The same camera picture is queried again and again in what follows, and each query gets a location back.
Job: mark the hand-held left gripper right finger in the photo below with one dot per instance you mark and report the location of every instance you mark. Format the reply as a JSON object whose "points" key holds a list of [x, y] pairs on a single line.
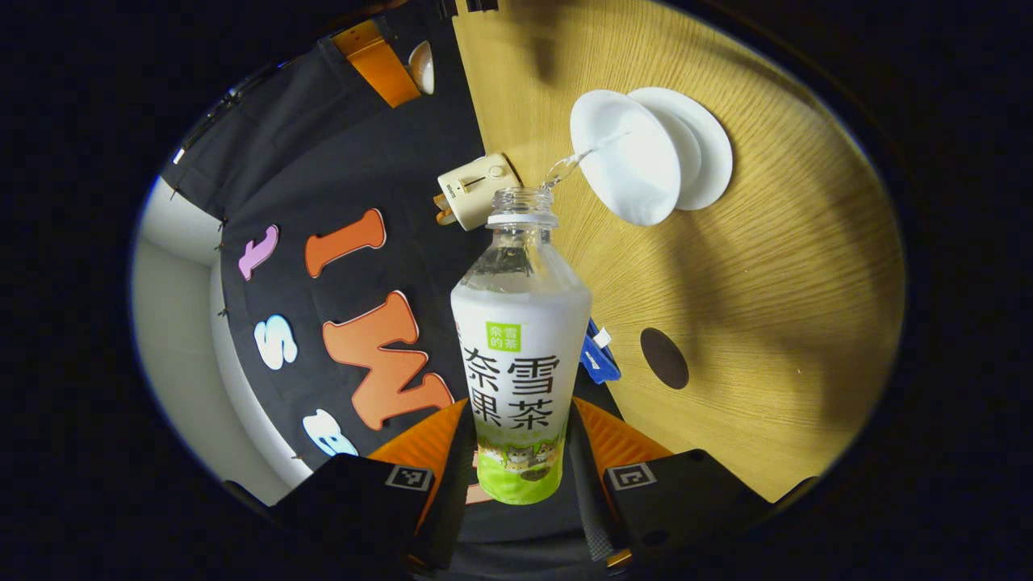
{"points": [[686, 496]]}

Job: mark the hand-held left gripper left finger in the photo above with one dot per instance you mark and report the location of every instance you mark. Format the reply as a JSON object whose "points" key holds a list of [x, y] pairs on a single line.
{"points": [[363, 500]]}

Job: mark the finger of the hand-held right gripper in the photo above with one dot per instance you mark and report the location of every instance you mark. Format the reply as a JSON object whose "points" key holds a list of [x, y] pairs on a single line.
{"points": [[379, 64]]}

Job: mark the dark round coaster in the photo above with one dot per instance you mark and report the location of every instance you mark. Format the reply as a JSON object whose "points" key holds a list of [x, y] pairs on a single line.
{"points": [[664, 358]]}

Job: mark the clear water bottle white label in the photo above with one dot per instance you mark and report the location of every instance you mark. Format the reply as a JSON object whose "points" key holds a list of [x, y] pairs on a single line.
{"points": [[520, 363]]}

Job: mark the white teacup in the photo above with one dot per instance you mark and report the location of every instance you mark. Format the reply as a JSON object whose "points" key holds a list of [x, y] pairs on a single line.
{"points": [[625, 161]]}

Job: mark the black backdrop cloth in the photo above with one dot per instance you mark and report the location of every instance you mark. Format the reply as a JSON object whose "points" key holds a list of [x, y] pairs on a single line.
{"points": [[387, 177]]}

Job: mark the brown toast slice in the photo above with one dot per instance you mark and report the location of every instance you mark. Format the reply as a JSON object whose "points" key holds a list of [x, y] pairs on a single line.
{"points": [[441, 202], [446, 218]]}

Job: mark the white toaster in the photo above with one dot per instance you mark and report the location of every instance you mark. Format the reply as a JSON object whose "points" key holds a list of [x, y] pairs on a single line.
{"points": [[480, 190]]}

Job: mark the blue folded towel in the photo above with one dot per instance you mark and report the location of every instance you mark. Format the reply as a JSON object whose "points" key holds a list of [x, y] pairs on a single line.
{"points": [[599, 359]]}

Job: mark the white saucer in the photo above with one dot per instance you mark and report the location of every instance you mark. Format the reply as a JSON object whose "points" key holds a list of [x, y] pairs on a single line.
{"points": [[706, 153]]}

